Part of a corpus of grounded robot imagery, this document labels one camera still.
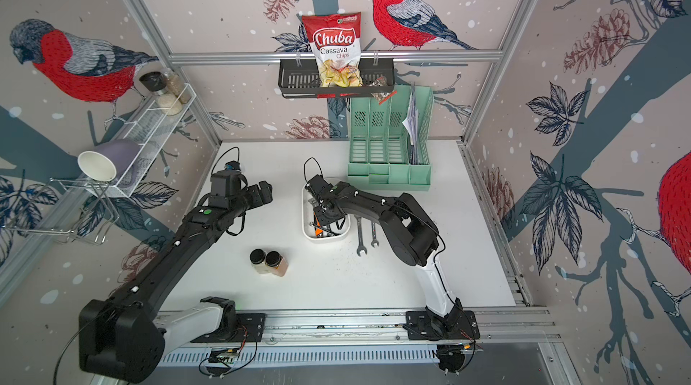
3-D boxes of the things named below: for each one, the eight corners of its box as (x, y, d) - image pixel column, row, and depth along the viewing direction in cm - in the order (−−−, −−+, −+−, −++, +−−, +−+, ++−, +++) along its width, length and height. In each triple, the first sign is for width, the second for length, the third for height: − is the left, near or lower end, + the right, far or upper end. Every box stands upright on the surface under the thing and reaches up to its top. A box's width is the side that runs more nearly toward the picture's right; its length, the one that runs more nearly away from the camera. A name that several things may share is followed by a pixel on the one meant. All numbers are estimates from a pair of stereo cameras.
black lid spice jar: (256, 273, 84) (247, 263, 77) (259, 259, 87) (251, 248, 80) (270, 273, 84) (262, 263, 77) (272, 259, 87) (265, 248, 80)
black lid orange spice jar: (271, 271, 85) (263, 261, 78) (278, 260, 88) (271, 248, 80) (283, 278, 84) (276, 268, 76) (290, 266, 86) (284, 255, 79)
